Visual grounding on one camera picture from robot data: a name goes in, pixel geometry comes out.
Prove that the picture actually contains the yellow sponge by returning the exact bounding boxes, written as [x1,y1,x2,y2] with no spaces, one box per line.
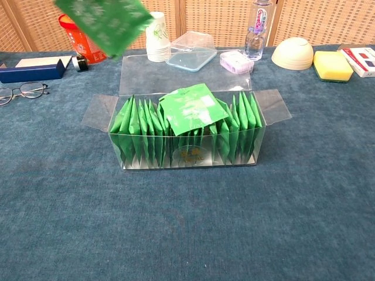
[312,50,354,83]

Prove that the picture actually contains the blue table cloth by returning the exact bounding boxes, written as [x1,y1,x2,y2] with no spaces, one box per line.
[0,43,375,281]

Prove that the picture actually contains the clear water bottle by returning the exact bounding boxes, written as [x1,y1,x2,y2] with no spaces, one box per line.
[243,0,275,61]

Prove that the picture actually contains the purple white lens case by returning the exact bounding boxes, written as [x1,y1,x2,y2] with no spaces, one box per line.
[219,50,255,74]

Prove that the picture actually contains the small black round object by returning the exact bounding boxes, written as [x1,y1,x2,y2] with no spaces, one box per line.
[71,55,90,73]

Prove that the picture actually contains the beige upturned bowl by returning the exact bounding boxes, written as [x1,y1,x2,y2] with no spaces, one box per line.
[271,37,314,71]

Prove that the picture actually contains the red white card box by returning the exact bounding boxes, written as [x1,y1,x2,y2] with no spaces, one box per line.
[336,44,375,78]

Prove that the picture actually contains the clear plastic box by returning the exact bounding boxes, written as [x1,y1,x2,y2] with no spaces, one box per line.
[81,54,293,173]

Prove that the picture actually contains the red canister orange lid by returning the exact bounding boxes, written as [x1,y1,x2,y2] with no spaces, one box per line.
[57,13,108,64]

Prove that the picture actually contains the clear plastic food container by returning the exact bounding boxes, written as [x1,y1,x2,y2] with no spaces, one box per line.
[165,30,219,73]

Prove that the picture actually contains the thin frame eyeglasses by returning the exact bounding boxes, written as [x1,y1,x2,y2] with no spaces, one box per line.
[0,81,50,107]

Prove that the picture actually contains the blue and white box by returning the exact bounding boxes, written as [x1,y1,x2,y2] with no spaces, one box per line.
[0,54,73,84]

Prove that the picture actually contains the stacked white paper cups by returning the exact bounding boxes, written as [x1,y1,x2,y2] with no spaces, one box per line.
[145,11,172,63]

